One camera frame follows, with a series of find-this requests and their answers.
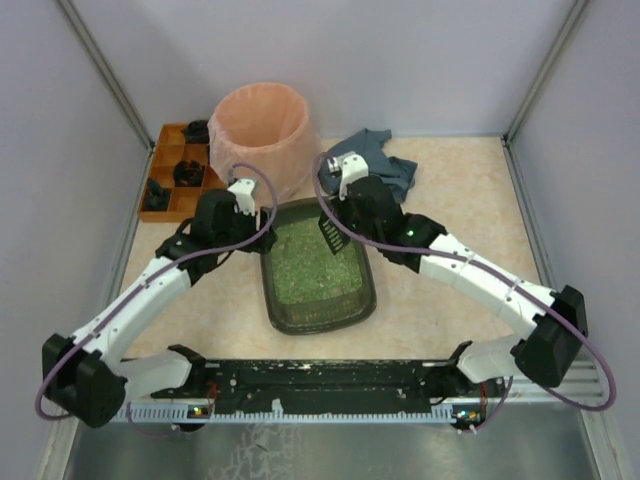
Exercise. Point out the green litter pellets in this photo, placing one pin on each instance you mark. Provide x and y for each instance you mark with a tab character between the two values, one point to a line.
305	270

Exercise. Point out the black mounting base rail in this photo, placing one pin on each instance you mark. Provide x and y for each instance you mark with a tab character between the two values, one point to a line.
330	387

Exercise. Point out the orange compartment tray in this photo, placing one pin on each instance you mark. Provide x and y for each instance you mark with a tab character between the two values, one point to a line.
170	149

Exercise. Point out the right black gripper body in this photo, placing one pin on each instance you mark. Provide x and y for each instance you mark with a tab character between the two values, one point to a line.
345	215

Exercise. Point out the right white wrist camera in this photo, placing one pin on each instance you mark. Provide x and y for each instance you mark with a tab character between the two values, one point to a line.
347	168

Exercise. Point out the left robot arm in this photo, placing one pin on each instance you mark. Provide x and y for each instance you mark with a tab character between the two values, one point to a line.
86	373

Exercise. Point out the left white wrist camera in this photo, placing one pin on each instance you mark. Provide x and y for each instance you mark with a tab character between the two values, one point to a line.
243	191

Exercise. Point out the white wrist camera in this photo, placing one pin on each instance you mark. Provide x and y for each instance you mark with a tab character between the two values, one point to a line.
347	168
243	191

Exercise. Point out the black object middle compartment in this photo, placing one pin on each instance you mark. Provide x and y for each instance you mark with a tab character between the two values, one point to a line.
188	174

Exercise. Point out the blue grey cloth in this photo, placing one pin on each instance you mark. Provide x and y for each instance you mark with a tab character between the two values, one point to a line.
397	173

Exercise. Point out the black object lower compartment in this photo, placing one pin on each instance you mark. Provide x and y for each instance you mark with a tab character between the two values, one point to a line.
156	198

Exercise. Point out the black object compartment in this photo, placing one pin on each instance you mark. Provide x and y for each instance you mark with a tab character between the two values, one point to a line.
188	174
196	132
156	198

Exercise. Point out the black object top compartment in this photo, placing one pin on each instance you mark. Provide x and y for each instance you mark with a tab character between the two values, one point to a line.
196	132

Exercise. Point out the black litter scoop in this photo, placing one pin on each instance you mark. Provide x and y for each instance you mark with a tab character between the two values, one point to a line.
335	238

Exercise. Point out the pink lined trash bin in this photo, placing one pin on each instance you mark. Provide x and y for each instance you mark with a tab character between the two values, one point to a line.
267	125

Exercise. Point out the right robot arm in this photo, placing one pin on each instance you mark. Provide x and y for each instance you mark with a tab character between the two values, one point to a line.
546	324

